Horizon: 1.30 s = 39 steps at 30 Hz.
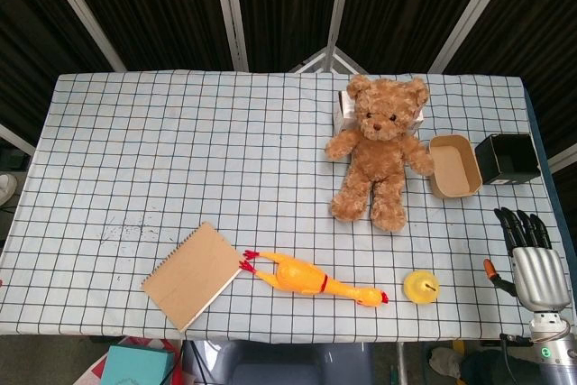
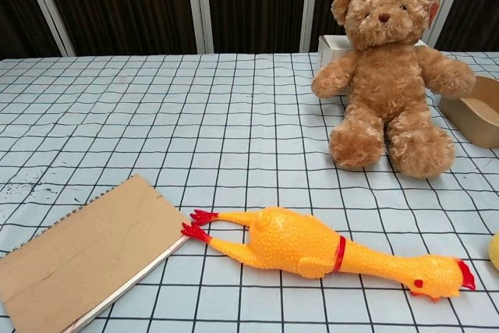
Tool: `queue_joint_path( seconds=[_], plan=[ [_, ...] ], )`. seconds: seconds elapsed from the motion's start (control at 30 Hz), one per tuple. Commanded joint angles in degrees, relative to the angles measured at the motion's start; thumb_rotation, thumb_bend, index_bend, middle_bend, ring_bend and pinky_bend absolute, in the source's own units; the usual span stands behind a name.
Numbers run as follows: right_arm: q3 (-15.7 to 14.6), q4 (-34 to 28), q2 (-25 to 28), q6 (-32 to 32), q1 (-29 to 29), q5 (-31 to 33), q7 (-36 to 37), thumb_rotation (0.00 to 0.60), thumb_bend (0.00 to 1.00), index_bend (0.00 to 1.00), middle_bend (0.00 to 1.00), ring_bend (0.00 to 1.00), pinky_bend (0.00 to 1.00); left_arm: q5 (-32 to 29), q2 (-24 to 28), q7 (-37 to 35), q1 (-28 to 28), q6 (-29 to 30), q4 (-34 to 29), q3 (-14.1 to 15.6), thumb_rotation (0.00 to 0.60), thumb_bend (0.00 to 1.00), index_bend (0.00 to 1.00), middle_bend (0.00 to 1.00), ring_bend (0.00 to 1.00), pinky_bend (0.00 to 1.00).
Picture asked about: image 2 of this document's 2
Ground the brown plush teddy bear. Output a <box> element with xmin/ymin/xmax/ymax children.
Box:
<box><xmin>310</xmin><ymin>0</ymin><xmax>477</xmax><ymax>179</ymax></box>

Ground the blue checkered tablecloth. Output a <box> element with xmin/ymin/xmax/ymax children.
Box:
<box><xmin>0</xmin><ymin>51</ymin><xmax>499</xmax><ymax>333</ymax></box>

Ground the yellow rubber chicken toy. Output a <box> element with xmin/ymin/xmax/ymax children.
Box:
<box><xmin>181</xmin><ymin>206</ymin><xmax>477</xmax><ymax>303</ymax></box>

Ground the white cardboard box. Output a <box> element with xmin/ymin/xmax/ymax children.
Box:
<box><xmin>317</xmin><ymin>34</ymin><xmax>430</xmax><ymax>98</ymax></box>

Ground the brown spiral notebook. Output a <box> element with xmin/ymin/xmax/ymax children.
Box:
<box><xmin>0</xmin><ymin>174</ymin><xmax>193</xmax><ymax>333</ymax></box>

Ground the brown cardboard tray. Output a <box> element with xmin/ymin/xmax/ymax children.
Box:
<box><xmin>439</xmin><ymin>75</ymin><xmax>499</xmax><ymax>150</ymax></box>

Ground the yellow toy fruit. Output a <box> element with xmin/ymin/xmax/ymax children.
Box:
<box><xmin>487</xmin><ymin>231</ymin><xmax>499</xmax><ymax>271</ymax></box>

